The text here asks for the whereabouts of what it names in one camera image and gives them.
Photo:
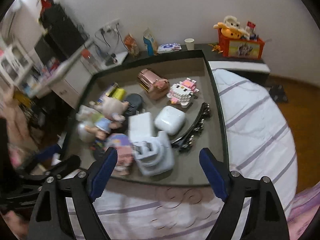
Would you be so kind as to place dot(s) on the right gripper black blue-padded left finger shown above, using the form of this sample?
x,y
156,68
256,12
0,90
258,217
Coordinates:
x,y
50,218

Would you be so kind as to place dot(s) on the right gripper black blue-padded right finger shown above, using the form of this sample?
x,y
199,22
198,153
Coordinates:
x,y
266,218

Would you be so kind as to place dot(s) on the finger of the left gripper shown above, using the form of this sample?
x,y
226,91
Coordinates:
x,y
64,168
43,157

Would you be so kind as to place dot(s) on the pink block house figure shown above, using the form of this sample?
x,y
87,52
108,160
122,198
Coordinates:
x,y
124,149

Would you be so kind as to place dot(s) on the pink-haired doll figurine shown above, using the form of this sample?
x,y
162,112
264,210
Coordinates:
x,y
112,110

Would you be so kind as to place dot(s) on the white travel plug adapter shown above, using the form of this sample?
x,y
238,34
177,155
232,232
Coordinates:
x,y
154,155

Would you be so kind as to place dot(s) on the white earbuds case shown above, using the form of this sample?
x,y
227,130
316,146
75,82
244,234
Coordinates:
x,y
170,120

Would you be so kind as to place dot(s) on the rose gold perfume bottle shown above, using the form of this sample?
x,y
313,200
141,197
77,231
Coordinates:
x,y
155,86

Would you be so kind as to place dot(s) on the pink white block cat figure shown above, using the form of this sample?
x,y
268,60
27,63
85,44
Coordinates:
x,y
183,93

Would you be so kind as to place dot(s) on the person's left hand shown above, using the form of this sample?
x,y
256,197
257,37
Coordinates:
x,y
17,224

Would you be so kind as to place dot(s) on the pink jacket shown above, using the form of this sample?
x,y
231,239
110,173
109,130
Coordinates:
x,y
20,145

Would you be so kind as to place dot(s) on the silver ball ornament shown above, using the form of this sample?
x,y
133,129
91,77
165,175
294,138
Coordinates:
x,y
84,135

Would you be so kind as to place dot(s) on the pink floral bedding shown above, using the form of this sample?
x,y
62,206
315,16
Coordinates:
x,y
304,207

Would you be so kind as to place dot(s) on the white desk with drawers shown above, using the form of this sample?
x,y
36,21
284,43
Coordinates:
x,y
69,80

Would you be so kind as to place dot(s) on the white square charger block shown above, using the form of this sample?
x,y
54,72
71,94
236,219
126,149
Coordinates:
x,y
140,126

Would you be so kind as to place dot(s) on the white striped quilt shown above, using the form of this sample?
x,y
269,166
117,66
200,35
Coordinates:
x,y
260,143

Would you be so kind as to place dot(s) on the yellow highlighter marker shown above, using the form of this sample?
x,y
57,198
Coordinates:
x,y
119,94

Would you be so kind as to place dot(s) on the black remote control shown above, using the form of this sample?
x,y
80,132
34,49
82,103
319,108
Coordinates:
x,y
135,104

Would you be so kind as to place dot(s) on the white glass door cabinet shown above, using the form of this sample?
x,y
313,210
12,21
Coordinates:
x,y
15,63

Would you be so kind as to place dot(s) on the red-capped water bottle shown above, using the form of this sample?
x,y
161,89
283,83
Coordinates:
x,y
90,60

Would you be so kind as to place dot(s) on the black computer monitor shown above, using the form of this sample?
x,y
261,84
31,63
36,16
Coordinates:
x,y
46,49

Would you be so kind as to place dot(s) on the black beaded hair clip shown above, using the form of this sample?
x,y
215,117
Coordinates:
x,y
185,142

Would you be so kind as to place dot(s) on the black computer tower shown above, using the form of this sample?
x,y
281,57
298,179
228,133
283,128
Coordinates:
x,y
63,33

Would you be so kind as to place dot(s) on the black bathroom scale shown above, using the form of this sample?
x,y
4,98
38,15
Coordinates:
x,y
277,93

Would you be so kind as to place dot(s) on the orange snack bag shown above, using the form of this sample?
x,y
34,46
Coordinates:
x,y
131,45

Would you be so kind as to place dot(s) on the blue white snack bag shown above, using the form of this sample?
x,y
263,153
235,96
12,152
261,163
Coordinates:
x,y
150,43

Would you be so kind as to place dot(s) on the wet wipes pack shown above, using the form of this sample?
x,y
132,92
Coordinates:
x,y
168,48

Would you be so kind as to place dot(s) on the red flag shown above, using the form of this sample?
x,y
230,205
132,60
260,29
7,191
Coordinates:
x,y
45,4

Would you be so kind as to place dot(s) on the white paper cup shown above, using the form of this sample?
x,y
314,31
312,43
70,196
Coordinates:
x,y
189,42

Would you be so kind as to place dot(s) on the black white low shelf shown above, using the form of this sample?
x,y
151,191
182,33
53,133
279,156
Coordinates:
x,y
254,70

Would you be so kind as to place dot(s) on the orange toy storage box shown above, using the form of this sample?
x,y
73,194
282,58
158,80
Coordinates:
x,y
241,48

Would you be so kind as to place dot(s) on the white yellow plush toys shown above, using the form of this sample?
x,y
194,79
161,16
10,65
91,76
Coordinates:
x,y
230,27

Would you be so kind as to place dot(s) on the white wall power strip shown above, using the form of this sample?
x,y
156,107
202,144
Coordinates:
x,y
111,26

